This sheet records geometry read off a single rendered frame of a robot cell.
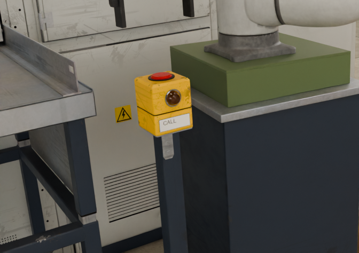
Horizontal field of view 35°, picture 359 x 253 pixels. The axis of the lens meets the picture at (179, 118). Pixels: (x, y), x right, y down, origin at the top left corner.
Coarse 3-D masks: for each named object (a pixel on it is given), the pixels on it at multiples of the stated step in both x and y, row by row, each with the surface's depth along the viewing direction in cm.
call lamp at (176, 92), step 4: (168, 92) 103; (172, 92) 102; (176, 92) 103; (168, 96) 102; (172, 96) 102; (176, 96) 102; (180, 96) 103; (168, 100) 102; (172, 100) 102; (176, 100) 102; (180, 100) 104; (168, 104) 103; (172, 104) 103; (176, 104) 103
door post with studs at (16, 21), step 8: (0, 0) 172; (8, 0) 173; (16, 0) 174; (0, 8) 173; (8, 8) 174; (16, 8) 175; (8, 16) 175; (16, 16) 175; (8, 24) 175; (16, 24) 176; (24, 24) 177; (24, 32) 178; (40, 184) 193; (48, 200) 196; (48, 208) 197; (48, 216) 198; (48, 224) 199; (56, 224) 200
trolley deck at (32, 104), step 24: (0, 72) 143; (24, 72) 141; (0, 96) 122; (24, 96) 120; (48, 96) 119; (72, 96) 119; (0, 120) 113; (24, 120) 115; (48, 120) 117; (72, 120) 120
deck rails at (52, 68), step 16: (16, 32) 159; (0, 48) 171; (16, 48) 163; (32, 48) 146; (48, 48) 132; (32, 64) 147; (48, 64) 135; (64, 64) 123; (48, 80) 130; (64, 80) 126; (64, 96) 118
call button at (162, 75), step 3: (162, 72) 107; (165, 72) 107; (153, 75) 105; (156, 75) 105; (159, 75) 105; (162, 75) 105; (165, 75) 105; (168, 75) 105; (171, 75) 106; (153, 78) 104; (156, 78) 104; (159, 78) 104; (162, 78) 104; (165, 78) 104
